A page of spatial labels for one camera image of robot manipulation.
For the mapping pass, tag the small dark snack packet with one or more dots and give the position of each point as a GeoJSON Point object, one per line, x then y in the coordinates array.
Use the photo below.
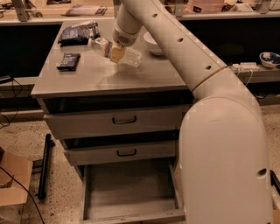
{"type": "Point", "coordinates": [69, 62]}

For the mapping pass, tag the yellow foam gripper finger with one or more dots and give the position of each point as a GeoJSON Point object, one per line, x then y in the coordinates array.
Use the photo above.
{"type": "Point", "coordinates": [117, 54]}

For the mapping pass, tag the white power strip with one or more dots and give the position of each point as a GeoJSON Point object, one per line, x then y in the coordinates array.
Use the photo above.
{"type": "Point", "coordinates": [246, 66]}

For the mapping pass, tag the grey bottom drawer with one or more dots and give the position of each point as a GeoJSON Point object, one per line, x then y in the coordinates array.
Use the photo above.
{"type": "Point", "coordinates": [132, 192]}

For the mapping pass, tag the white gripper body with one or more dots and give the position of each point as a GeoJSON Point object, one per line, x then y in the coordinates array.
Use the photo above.
{"type": "Point", "coordinates": [126, 38]}

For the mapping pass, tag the black tube on floor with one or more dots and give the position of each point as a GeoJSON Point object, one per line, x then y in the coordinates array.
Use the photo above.
{"type": "Point", "coordinates": [49, 143]}

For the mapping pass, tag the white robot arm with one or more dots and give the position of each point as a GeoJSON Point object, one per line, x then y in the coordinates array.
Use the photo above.
{"type": "Point", "coordinates": [223, 150]}

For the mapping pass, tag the black bar right floor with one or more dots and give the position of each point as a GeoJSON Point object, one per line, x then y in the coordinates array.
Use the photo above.
{"type": "Point", "coordinates": [275, 181]}

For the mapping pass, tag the magazine on back shelf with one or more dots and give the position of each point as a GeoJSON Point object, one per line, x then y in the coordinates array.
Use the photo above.
{"type": "Point", "coordinates": [86, 10]}

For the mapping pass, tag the grey drawer cabinet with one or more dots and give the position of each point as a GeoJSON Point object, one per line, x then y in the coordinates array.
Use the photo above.
{"type": "Point", "coordinates": [98, 84]}

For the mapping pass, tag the blue white patterned bowl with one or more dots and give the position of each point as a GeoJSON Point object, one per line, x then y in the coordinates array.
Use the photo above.
{"type": "Point", "coordinates": [270, 59]}

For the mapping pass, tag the grey top drawer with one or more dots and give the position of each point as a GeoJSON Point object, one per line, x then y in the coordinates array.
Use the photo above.
{"type": "Point", "coordinates": [115, 122]}

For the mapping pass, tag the white ceramic bowl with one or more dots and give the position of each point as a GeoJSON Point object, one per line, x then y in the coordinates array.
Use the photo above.
{"type": "Point", "coordinates": [152, 45]}

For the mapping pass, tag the blue chip bag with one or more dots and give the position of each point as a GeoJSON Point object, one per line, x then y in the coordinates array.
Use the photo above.
{"type": "Point", "coordinates": [79, 34]}

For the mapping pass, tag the clear plastic water bottle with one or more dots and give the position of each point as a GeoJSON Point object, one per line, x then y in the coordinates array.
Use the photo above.
{"type": "Point", "coordinates": [103, 46]}

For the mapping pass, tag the grey middle drawer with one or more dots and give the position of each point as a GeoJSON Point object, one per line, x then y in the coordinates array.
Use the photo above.
{"type": "Point", "coordinates": [121, 153]}

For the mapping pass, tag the cardboard box left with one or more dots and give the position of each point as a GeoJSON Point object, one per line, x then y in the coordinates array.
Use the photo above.
{"type": "Point", "coordinates": [15, 177]}

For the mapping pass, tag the grey drawer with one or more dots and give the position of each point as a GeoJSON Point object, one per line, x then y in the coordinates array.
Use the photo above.
{"type": "Point", "coordinates": [121, 153]}
{"type": "Point", "coordinates": [115, 122]}
{"type": "Point", "coordinates": [132, 192]}

